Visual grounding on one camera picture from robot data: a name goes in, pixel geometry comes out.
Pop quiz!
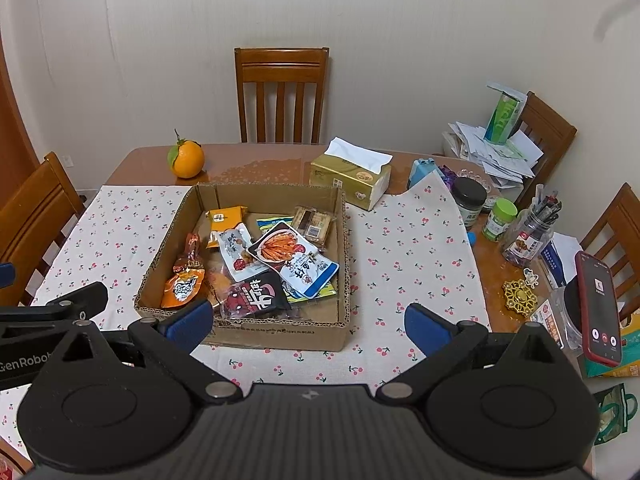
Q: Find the gold ornament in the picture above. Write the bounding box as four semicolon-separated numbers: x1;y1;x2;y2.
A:
502;279;542;318

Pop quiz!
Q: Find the blue white box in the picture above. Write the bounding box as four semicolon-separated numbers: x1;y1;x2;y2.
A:
540;234;583;288

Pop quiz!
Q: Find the yellow tissue box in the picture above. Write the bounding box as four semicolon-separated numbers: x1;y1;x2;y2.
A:
308;136;393;211

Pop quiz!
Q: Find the glass dish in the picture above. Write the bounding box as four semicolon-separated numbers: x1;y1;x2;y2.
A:
457;169;496;195

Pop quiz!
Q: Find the black lid jar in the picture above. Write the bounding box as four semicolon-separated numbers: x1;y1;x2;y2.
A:
450;176;488;228

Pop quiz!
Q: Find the clear jar of pens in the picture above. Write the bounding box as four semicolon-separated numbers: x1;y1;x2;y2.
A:
500;185;563;267

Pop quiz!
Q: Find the long yellow fish strip packet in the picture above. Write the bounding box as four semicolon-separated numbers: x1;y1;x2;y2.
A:
256;216;337;303

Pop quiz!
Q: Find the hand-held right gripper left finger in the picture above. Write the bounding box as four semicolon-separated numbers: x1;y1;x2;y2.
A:
42;299;243;407

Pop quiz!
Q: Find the clear bag with orange label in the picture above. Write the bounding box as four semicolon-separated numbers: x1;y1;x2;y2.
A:
530;285;583;356

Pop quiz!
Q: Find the cardboard box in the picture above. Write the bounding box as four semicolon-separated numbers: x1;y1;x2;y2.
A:
134;182;353;353

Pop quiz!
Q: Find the pile of white papers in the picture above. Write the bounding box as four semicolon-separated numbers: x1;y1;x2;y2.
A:
442;120;545;186

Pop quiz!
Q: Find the white egg snack packet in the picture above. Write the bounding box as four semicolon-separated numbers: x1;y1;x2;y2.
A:
217;222;263;283

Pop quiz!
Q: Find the green white carton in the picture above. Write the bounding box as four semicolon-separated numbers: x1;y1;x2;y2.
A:
484;81;528;146

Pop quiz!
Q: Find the green shopping bag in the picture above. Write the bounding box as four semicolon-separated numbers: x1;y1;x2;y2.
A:
592;384;628;443

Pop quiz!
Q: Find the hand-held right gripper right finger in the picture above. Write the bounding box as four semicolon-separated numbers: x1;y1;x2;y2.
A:
375;302;576;407

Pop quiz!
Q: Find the wooden door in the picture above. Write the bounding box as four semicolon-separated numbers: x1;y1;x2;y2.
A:
0;45;41;201

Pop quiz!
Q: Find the black red snack packet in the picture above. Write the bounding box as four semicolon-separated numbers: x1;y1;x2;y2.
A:
220;270;292;318

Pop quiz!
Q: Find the black silver snack packet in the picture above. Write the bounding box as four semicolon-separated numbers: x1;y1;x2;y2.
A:
247;220;321;266

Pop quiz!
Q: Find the green lid jar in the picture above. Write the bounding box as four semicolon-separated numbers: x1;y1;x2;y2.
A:
481;197;518;242

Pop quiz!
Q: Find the wooden chair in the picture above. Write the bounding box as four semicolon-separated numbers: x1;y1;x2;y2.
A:
580;182;640;323
234;46;331;145
515;91;578;198
0;151;87;308

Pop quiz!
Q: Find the cherry print tablecloth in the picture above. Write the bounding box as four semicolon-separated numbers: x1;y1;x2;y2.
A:
0;177;493;461

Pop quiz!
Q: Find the orange fruit with leaves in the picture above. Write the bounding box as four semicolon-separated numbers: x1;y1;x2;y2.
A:
166;129;206;179

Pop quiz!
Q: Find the small orange snack packet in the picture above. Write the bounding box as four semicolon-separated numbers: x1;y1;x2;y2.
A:
206;205;249;250

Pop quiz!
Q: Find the small blue container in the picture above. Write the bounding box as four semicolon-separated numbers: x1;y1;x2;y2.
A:
407;157;443;191

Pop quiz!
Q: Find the large orange snack packet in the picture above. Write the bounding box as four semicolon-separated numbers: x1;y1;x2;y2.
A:
160;266;207;309

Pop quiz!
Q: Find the clear brown biscuit packet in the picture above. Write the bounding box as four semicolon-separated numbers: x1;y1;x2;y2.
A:
291;205;336;252

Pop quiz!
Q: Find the clear red pastry packet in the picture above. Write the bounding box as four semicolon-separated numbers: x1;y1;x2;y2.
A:
206;265;231;306

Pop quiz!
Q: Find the red smartphone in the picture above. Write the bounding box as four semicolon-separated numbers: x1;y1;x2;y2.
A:
574;250;625;367

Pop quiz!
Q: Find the black phone stand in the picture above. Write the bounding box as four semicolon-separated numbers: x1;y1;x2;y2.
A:
562;280;587;348

